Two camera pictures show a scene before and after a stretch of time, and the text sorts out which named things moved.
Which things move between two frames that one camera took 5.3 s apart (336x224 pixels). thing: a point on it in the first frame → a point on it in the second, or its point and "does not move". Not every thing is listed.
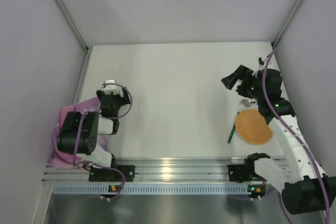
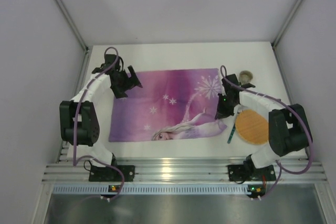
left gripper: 109,102 → 126,83
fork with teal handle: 240,108 does not move
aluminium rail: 182,169 does not move
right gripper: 243,83 → 223,108
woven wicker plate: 252,126 does not move
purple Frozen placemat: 63,160 → 170,104
